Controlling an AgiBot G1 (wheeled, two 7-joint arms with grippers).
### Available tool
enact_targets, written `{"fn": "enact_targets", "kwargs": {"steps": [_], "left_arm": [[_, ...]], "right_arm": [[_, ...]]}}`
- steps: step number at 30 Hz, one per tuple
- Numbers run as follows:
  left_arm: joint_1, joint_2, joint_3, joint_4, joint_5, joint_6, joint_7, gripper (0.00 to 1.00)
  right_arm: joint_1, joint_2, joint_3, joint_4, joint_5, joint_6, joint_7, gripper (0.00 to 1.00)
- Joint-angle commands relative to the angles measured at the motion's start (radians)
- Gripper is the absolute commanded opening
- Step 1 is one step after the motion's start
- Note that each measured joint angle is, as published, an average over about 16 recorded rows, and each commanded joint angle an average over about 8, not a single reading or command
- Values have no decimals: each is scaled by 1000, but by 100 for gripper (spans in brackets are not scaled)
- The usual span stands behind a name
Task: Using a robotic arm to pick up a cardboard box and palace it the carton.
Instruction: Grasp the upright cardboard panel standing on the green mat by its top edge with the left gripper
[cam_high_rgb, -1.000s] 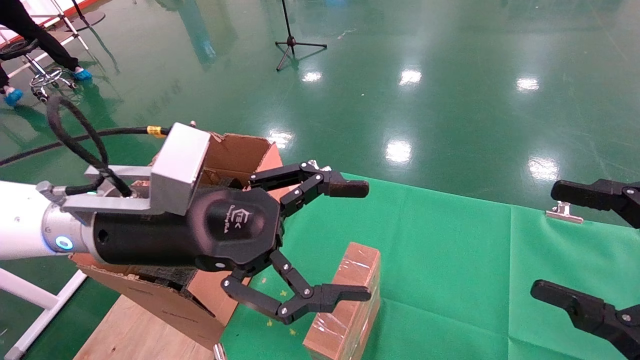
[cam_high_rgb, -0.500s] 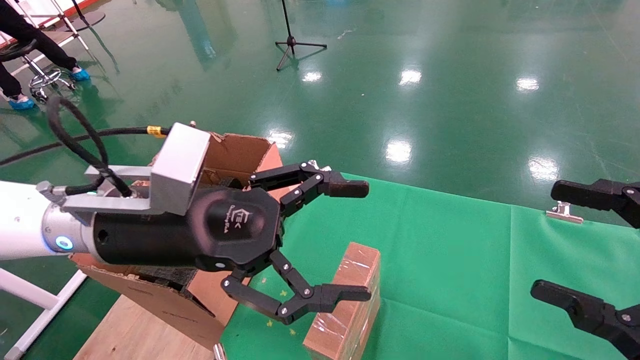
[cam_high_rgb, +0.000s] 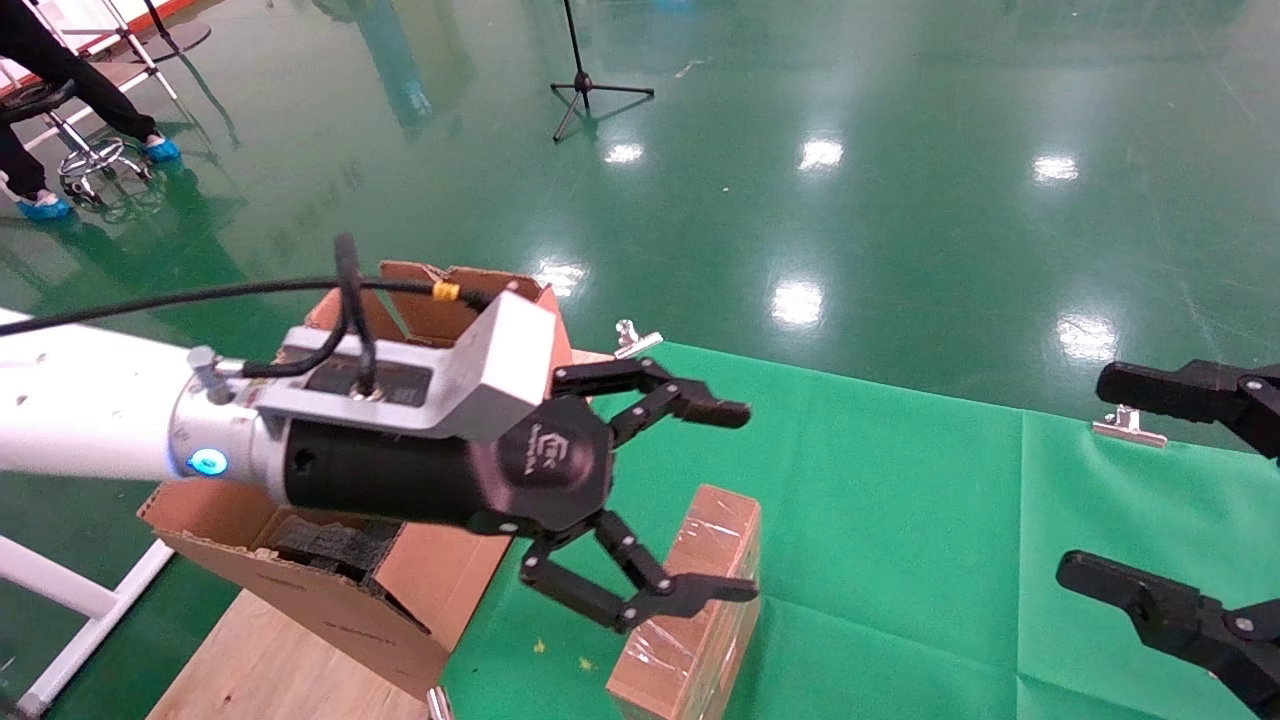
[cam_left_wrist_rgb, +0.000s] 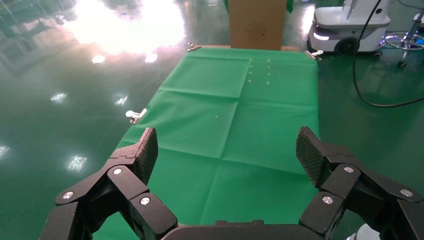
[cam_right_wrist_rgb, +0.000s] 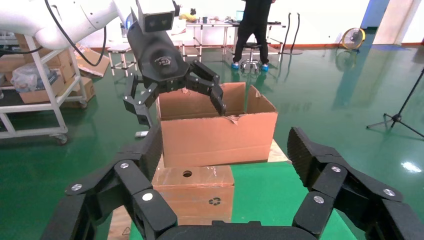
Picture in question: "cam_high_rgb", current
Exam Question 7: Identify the green table cloth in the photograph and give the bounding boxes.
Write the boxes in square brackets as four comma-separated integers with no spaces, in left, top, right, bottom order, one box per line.
[440,342,1280,720]

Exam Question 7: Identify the large open cardboard carton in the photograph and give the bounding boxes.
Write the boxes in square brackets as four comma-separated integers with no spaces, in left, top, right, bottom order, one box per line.
[138,260,576,701]

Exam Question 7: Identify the person in black clothes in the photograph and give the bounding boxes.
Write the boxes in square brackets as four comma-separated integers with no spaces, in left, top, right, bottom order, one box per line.
[0,0,183,221]

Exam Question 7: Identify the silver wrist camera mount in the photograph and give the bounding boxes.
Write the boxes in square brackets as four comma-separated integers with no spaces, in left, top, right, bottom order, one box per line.
[245,290,559,443]

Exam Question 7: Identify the black pole stand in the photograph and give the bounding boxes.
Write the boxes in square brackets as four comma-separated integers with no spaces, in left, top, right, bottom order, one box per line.
[95,0,213,63]

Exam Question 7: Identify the white pipe floor frame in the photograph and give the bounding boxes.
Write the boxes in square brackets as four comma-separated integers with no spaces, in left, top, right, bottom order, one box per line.
[0,535,178,719]

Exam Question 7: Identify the small taped cardboard box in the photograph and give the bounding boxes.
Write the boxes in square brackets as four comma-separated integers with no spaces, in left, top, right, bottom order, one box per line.
[605,484,763,720]

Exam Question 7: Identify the black round stool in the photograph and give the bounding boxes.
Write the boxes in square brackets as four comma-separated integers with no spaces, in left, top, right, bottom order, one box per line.
[0,80,156,206]

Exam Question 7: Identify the black tripod stand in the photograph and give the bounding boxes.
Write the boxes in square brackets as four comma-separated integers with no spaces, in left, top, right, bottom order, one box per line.
[550,0,656,143]

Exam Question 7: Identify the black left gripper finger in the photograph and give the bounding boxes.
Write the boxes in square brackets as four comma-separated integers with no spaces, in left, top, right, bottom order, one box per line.
[553,358,753,448]

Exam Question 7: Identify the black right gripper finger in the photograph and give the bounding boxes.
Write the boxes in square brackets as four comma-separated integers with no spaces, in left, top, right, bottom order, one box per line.
[1096,358,1280,461]
[1057,550,1280,720]

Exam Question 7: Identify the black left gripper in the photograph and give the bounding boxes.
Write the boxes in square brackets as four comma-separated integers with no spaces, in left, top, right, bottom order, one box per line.
[283,395,761,634]

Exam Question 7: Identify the white pipe frame table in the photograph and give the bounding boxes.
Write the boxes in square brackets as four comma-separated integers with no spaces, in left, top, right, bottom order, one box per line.
[20,0,181,101]

